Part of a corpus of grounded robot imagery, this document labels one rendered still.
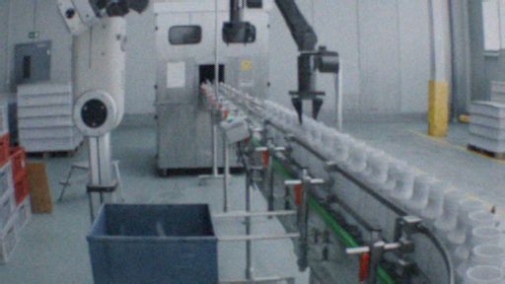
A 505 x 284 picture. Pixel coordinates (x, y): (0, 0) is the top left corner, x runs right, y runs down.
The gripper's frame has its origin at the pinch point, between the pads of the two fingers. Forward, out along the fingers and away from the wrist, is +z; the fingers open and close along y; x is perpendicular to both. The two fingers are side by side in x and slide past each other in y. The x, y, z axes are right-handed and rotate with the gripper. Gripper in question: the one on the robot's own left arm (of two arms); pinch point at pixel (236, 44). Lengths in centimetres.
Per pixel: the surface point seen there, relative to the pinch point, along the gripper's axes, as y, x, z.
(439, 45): -470, -717, -45
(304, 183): -5, 91, 32
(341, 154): -14, 88, 27
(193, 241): 18, 87, 46
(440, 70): -471, -717, 5
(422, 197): -16, 130, 27
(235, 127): 0.8, 3.3, 30.5
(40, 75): 367, -968, 10
